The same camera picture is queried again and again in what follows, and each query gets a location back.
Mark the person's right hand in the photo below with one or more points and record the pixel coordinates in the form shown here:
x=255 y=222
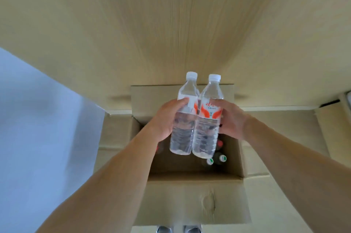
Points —
x=235 y=123

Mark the person's left hand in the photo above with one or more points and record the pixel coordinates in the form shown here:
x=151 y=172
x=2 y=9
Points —
x=164 y=120

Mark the white cap water bottle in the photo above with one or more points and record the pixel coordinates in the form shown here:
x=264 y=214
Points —
x=182 y=136
x=207 y=136

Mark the group of bottles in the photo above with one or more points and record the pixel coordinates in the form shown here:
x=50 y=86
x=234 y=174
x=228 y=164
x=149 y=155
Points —
x=209 y=161

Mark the brown cardboard box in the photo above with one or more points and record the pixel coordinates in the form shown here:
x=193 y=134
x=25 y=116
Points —
x=192 y=200

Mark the person's left forearm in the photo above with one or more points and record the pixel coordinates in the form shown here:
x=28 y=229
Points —
x=109 y=183

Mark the person's right forearm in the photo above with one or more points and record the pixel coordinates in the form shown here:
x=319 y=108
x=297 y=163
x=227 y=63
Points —
x=296 y=167

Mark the white sneaker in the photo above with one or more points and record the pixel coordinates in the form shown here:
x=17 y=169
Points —
x=192 y=229
x=164 y=230

